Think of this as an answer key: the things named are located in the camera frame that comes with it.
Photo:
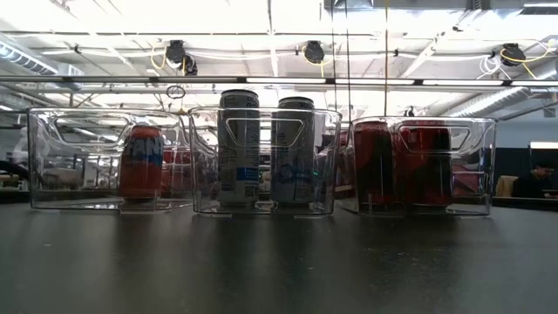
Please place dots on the overhead light bar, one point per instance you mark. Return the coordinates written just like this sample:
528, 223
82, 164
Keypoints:
283, 80

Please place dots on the silver ventilation duct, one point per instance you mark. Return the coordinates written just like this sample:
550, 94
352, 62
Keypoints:
501, 100
26, 61

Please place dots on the tan jacket on chair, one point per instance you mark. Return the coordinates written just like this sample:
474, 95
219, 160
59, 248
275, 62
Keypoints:
505, 186

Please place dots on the clear plastic bin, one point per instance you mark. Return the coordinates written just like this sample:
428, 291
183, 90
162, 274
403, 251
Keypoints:
479, 174
43, 131
266, 205

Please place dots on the white Celsius can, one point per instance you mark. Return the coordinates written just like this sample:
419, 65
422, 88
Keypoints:
294, 144
237, 152

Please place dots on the person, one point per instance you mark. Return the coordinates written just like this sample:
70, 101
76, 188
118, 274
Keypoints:
534, 185

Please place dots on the red Coca-Cola can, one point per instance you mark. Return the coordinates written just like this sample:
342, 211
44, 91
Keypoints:
375, 165
425, 174

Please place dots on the red Fanta strawberry can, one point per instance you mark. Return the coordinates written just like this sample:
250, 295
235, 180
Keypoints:
141, 174

